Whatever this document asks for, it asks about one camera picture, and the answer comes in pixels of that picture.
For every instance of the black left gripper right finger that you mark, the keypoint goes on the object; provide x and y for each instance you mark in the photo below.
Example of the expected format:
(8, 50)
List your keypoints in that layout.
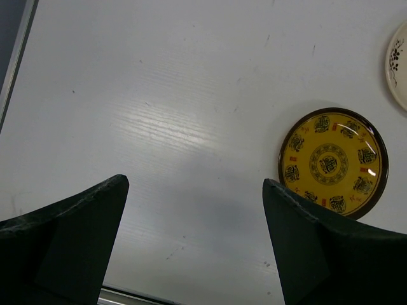
(325, 258)

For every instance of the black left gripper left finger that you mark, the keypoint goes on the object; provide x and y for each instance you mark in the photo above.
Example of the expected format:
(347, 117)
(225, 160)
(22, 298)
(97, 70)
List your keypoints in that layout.
(59, 254)

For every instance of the cream plate black leaf print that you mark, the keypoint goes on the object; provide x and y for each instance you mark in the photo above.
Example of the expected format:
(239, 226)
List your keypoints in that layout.
(394, 67)

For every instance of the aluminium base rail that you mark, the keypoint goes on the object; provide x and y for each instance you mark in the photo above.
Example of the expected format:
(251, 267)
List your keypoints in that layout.
(114, 296)

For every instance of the aluminium table edge rail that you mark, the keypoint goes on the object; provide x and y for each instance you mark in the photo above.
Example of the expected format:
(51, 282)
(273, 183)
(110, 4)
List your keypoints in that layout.
(16, 22)

